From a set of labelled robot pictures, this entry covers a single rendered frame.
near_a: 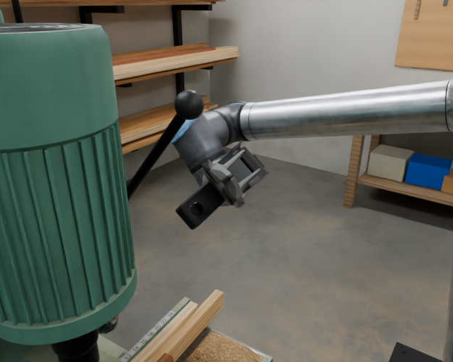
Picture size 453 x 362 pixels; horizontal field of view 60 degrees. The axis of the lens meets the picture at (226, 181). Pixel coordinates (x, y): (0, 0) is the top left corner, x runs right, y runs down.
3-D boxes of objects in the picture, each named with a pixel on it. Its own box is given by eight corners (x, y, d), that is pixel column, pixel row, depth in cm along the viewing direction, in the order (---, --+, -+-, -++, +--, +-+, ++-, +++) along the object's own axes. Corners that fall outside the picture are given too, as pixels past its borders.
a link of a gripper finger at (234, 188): (257, 154, 54) (248, 162, 64) (224, 182, 54) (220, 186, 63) (272, 172, 54) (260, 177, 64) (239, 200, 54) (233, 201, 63)
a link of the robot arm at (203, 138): (189, 119, 95) (216, 163, 95) (154, 132, 87) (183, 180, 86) (212, 98, 88) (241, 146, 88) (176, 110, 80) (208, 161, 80)
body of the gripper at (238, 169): (241, 138, 64) (234, 149, 76) (200, 172, 63) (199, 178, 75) (272, 174, 64) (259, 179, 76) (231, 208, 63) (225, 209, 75)
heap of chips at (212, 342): (242, 391, 70) (243, 379, 69) (185, 360, 76) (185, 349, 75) (264, 357, 77) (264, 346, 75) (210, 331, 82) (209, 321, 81)
